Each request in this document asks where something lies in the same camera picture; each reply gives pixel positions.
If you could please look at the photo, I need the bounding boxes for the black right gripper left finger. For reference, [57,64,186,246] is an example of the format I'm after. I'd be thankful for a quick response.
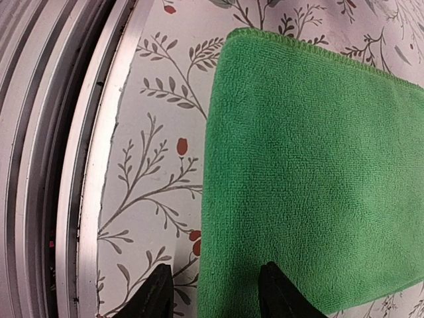
[114,264,174,318]

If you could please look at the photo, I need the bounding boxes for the aluminium front rail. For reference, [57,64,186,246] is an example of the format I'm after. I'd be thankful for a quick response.
[1,1,152,317]

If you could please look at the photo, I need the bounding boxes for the green towel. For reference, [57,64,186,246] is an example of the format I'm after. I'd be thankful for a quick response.
[197,28,423,317]

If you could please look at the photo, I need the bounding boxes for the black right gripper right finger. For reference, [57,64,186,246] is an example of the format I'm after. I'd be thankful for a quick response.
[258,262,327,318]

